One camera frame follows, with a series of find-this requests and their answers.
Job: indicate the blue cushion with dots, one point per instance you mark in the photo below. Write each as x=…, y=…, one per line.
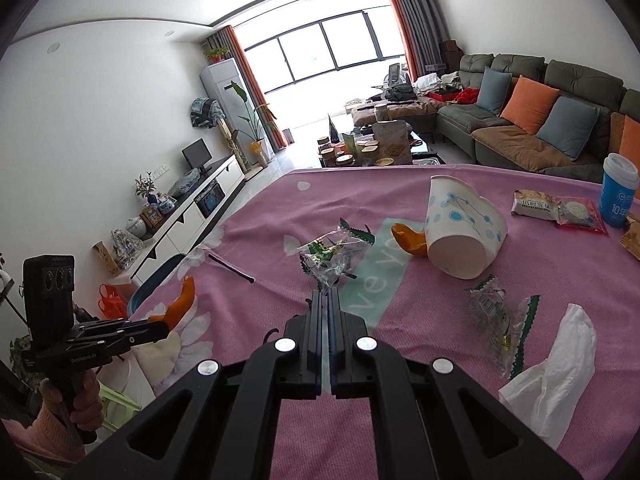
x=495, y=89
x=567, y=127

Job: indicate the tall leafy plant yellow pot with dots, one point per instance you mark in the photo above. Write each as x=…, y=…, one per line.
x=252, y=120

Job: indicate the white exercise machine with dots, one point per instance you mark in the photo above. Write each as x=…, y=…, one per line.
x=395, y=72

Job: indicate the glass coffee table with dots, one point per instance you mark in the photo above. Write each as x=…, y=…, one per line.
x=425, y=147

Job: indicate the orange grey curtain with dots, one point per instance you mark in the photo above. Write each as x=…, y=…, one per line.
x=245, y=75
x=412, y=25

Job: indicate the black monitor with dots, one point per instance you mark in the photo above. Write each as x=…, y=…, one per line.
x=196, y=154

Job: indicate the orange cushion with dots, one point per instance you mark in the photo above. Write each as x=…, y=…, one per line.
x=631, y=145
x=529, y=105

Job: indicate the white standing air conditioner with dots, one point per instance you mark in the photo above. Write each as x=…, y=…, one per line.
x=225, y=85

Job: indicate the leafy sprig in vase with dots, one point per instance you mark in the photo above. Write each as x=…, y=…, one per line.
x=146, y=187

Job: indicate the cloth covered standing fan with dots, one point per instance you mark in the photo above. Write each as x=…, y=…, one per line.
x=205, y=112

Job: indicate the beige snack packet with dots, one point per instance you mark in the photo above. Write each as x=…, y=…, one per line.
x=535, y=205

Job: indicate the large window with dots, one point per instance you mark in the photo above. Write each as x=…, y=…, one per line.
x=320, y=50

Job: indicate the white clothes pile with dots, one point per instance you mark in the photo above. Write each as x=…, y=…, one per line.
x=432, y=82

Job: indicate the orange peel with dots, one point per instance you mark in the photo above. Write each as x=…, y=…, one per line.
x=410, y=242
x=177, y=302

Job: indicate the brown paper bag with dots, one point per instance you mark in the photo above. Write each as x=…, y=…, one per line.
x=392, y=142

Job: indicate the white black TV cabinet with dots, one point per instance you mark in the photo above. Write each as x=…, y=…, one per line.
x=200, y=205

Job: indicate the wooden picture frame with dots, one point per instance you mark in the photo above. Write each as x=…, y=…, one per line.
x=151, y=216

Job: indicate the gold snack packet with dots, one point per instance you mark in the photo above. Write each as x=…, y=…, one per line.
x=631, y=237

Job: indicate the dark brown box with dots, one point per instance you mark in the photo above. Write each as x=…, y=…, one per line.
x=450, y=52

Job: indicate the dotted white paper cup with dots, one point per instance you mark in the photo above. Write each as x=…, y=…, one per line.
x=465, y=230

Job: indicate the green sectional sofa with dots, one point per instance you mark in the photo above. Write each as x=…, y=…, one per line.
x=575, y=75

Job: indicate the blue white porcelain jar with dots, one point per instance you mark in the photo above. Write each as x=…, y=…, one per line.
x=167, y=203

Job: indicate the white ceramic jar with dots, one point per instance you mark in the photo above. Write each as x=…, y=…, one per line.
x=136, y=225

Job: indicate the red cloth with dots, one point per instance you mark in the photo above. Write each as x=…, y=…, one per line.
x=467, y=95

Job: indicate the white tissue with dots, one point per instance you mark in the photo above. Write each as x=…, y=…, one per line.
x=550, y=385

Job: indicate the brown ottoman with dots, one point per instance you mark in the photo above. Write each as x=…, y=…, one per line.
x=400, y=110

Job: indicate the tall yellow box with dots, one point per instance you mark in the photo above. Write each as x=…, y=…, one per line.
x=106, y=257

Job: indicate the red plastic bag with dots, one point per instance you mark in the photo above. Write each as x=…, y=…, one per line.
x=112, y=302

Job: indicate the white wall socket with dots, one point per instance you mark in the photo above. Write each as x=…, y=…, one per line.
x=161, y=171

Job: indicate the person's left hand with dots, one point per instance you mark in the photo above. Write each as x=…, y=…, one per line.
x=93, y=400

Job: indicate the blue patterned dish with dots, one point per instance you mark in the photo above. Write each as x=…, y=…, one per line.
x=185, y=180

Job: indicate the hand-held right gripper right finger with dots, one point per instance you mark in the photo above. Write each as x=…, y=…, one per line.
x=336, y=330

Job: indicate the red clear snack packet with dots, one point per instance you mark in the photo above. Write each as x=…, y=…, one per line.
x=580, y=215

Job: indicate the small green potted plant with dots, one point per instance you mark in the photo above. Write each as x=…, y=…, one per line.
x=216, y=54

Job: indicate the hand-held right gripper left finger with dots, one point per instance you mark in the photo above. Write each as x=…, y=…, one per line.
x=317, y=320

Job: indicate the small grey can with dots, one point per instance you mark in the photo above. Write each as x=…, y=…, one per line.
x=286, y=136

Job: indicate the teal plastic bin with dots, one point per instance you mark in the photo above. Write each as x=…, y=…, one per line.
x=150, y=282

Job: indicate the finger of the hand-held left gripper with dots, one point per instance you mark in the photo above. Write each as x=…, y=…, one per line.
x=130, y=329
x=145, y=342

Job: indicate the black bag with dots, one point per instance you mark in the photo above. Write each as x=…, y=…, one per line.
x=400, y=91

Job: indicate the clear green candy wrapper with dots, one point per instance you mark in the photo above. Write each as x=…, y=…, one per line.
x=500, y=325
x=332, y=255

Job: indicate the green plastic stool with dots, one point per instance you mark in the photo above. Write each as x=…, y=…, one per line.
x=120, y=407

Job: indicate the person's left forearm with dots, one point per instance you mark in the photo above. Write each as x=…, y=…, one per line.
x=35, y=435

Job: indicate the blue cup with white lid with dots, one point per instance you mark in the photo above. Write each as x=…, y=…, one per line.
x=620, y=190

